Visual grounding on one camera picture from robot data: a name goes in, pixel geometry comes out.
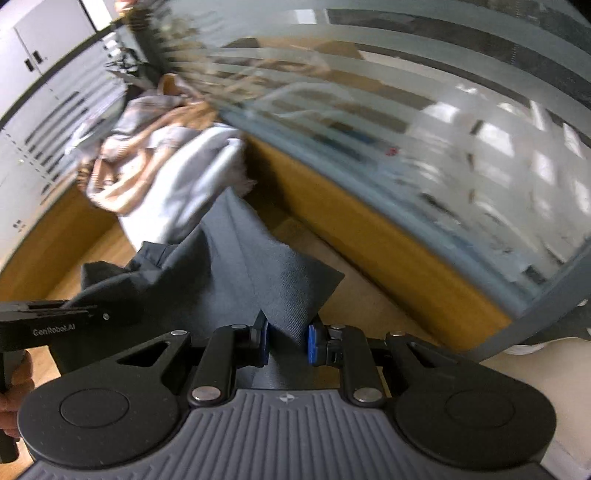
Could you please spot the brown patterned cloth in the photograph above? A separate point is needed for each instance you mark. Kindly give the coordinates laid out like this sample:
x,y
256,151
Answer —
x,y
138,138

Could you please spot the white folded cloth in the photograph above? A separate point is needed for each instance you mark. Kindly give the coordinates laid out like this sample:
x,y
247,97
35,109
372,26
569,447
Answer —
x,y
184,184

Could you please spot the frosted striped glass partition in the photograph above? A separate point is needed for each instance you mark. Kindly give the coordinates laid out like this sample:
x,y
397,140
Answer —
x,y
415,115

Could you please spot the person's left hand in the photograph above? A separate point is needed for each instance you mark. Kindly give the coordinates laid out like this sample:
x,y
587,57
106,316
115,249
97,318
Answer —
x,y
21,378

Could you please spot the pink figurine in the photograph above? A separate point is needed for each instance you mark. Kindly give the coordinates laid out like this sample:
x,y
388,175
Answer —
x,y
125,5

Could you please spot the grey pants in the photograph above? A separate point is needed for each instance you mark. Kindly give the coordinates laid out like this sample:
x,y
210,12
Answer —
x,y
258,267

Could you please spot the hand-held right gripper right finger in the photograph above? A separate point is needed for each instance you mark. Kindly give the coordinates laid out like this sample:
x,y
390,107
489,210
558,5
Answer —
x,y
314,346

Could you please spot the white cabinet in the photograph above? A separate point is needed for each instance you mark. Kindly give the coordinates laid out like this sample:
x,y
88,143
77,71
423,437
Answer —
x,y
46,41

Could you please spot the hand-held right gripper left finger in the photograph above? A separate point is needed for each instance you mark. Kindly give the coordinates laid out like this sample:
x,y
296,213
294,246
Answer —
x,y
263,344

